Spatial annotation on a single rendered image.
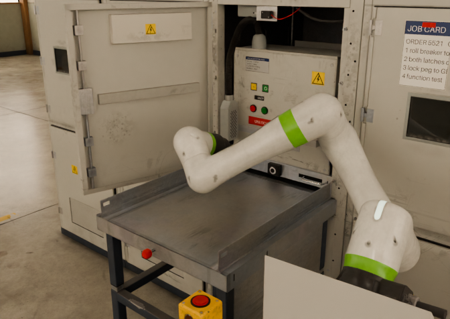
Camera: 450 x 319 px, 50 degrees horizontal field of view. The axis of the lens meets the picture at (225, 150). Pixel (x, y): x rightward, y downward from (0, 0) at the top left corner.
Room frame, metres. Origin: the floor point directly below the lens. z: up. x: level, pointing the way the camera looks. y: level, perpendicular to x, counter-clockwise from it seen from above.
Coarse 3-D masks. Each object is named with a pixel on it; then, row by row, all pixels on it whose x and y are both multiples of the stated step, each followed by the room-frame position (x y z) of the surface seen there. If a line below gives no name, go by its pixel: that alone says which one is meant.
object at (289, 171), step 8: (272, 160) 1.97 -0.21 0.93; (256, 168) 2.01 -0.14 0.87; (264, 168) 1.99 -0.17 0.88; (288, 168) 1.91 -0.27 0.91; (296, 168) 1.89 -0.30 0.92; (304, 168) 1.88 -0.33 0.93; (288, 176) 1.91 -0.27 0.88; (296, 176) 1.88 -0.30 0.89; (312, 176) 1.84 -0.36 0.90; (320, 176) 1.81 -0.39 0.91; (328, 176) 1.79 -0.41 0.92; (312, 184) 1.84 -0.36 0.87
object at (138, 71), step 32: (96, 32) 1.88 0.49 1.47; (128, 32) 1.92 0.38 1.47; (160, 32) 2.00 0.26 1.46; (192, 32) 2.11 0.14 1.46; (96, 64) 1.87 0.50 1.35; (128, 64) 1.95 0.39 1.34; (160, 64) 2.03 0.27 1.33; (192, 64) 2.11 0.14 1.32; (96, 96) 1.87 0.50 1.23; (128, 96) 1.92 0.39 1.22; (160, 96) 2.00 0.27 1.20; (192, 96) 2.11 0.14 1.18; (96, 128) 1.86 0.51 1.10; (128, 128) 1.94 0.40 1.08; (160, 128) 2.02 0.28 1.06; (96, 160) 1.86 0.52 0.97; (128, 160) 1.93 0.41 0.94; (160, 160) 2.01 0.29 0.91
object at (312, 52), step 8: (240, 48) 2.09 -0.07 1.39; (248, 48) 2.06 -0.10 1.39; (272, 48) 2.09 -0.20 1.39; (280, 48) 2.09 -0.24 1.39; (288, 48) 2.09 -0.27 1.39; (296, 48) 2.09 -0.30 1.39; (304, 48) 2.09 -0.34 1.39; (312, 48) 2.09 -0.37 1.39; (320, 48) 2.09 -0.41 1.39; (320, 56) 1.85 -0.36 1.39; (328, 56) 1.83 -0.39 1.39; (336, 56) 1.81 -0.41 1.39; (336, 64) 1.81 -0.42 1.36; (336, 72) 1.80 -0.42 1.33; (336, 80) 1.81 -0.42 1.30; (336, 88) 1.81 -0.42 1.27; (336, 96) 1.81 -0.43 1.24
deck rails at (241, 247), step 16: (176, 176) 1.87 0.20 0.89; (128, 192) 1.67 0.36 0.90; (144, 192) 1.73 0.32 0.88; (160, 192) 1.80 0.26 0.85; (320, 192) 1.69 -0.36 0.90; (112, 208) 1.62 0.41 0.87; (128, 208) 1.65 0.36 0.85; (288, 208) 1.51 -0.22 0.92; (304, 208) 1.60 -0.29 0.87; (272, 224) 1.44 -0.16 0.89; (288, 224) 1.51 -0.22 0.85; (240, 240) 1.30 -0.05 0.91; (256, 240) 1.37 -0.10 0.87; (224, 256) 1.25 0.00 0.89; (240, 256) 1.31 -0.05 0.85
